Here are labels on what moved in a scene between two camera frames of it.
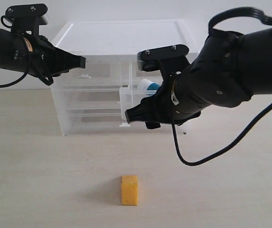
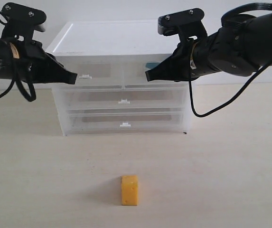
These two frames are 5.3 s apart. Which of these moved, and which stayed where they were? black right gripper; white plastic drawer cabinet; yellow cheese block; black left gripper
Moved: black right gripper; black left gripper
Stayed: yellow cheese block; white plastic drawer cabinet
